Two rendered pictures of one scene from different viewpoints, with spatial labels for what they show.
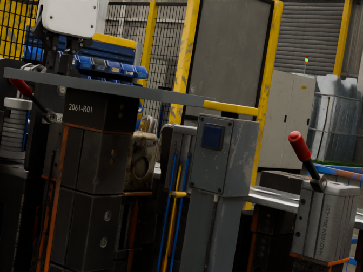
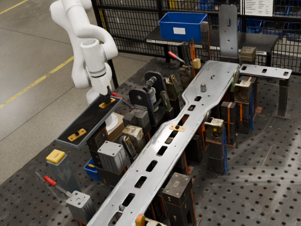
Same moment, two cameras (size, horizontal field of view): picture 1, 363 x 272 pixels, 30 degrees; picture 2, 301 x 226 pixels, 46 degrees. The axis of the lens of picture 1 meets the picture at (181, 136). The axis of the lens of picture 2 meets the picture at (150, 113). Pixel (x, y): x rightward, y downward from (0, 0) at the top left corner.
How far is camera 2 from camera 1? 2.15 m
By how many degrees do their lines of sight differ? 88
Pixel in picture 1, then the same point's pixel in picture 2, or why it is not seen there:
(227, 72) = not seen: outside the picture
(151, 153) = (133, 140)
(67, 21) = (96, 88)
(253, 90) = not seen: outside the picture
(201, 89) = not seen: outside the picture
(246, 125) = (50, 164)
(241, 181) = (58, 177)
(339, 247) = (77, 218)
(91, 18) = (101, 89)
